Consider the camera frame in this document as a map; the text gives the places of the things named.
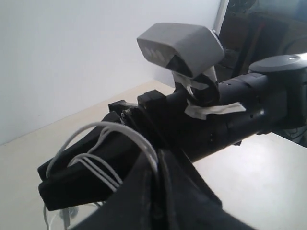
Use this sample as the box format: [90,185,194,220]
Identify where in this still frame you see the white tape strip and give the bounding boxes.
[172,70,246,120]

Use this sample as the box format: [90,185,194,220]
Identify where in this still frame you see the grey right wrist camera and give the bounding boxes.
[137,23,224,78]

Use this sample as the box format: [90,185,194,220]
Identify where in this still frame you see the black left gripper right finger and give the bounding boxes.
[158,150,252,230]

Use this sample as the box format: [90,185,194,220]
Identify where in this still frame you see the white wired earphones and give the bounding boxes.
[43,121,160,230]

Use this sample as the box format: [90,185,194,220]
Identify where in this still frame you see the dark background shelving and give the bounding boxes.
[212,0,307,145]

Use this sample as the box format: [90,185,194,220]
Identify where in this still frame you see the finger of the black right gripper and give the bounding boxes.
[38,149,140,211]

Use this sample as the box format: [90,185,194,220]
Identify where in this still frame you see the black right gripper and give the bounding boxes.
[37,90,173,177]

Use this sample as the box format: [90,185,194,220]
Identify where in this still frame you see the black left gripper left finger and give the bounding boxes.
[73,156,163,230]

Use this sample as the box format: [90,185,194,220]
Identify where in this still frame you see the clear plastic hinged case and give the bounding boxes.
[43,202,105,230]

